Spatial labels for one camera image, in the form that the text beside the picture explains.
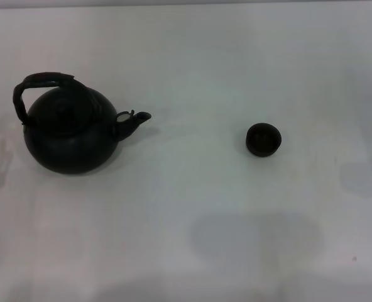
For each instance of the small dark round teacup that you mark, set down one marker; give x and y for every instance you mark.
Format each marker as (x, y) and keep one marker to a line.
(263, 140)

